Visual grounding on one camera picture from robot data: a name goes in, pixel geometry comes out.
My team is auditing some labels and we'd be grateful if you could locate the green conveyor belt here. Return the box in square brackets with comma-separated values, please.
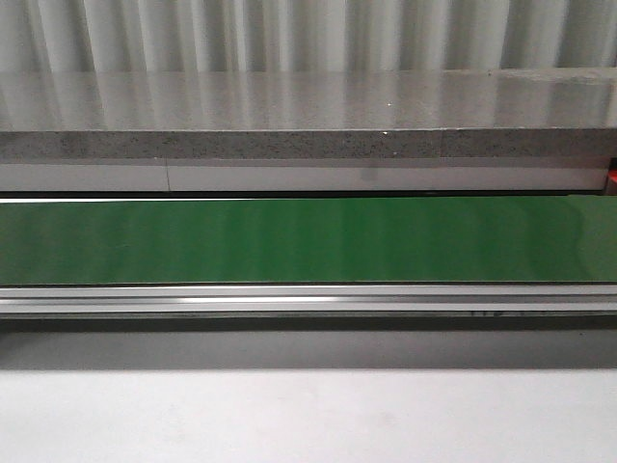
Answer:
[1, 196, 616, 286]

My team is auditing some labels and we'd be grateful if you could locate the grey speckled stone counter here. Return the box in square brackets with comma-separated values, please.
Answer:
[0, 68, 617, 194]

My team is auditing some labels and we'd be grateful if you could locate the red object at right edge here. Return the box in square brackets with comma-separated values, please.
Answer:
[604, 158, 617, 196]

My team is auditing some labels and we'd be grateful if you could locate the grey pleated curtain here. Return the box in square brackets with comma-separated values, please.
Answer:
[1, 1, 616, 72]

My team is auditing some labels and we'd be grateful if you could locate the aluminium conveyor side rail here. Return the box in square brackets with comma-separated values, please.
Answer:
[1, 283, 616, 332]

